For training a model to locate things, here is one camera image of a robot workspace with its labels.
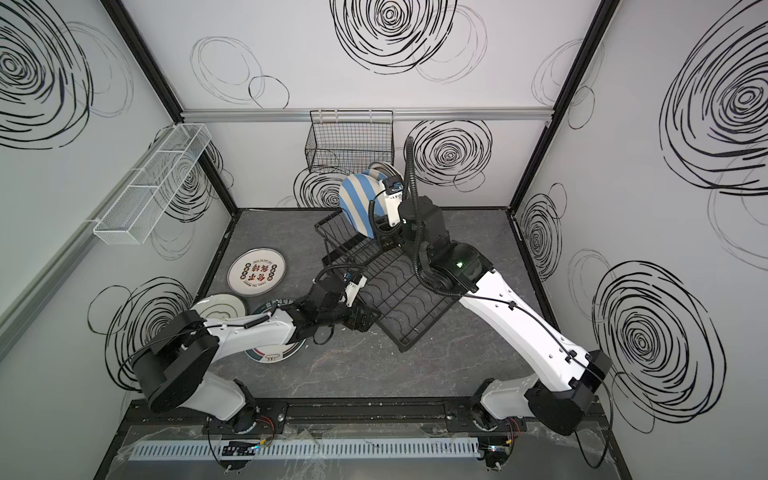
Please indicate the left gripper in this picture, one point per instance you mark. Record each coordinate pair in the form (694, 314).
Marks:
(365, 324)

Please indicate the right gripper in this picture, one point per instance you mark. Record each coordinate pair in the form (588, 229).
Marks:
(388, 225)

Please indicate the black wire dish rack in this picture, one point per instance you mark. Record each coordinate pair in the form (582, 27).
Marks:
(408, 310)

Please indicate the cream floral plate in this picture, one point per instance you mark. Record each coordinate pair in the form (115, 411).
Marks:
(385, 174)

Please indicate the blue striped plate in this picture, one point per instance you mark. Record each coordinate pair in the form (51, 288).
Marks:
(355, 193)

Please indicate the red green rimmed plate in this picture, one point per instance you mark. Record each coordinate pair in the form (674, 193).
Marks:
(273, 353)

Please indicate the white plate black outline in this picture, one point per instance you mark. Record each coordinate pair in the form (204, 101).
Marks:
(220, 307)

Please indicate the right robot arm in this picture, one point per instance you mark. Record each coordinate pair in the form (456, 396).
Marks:
(565, 378)

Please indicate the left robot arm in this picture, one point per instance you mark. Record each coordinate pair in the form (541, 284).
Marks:
(173, 369)

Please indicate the white plate red characters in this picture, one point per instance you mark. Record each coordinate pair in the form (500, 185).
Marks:
(256, 272)

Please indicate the black wire wall basket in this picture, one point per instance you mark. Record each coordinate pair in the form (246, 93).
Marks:
(349, 140)

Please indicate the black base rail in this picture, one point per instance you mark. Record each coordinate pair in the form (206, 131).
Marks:
(454, 414)

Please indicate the white slotted cable duct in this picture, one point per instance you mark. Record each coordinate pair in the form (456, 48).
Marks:
(306, 449)

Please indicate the white mesh wall shelf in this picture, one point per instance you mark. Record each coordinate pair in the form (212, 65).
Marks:
(167, 183)

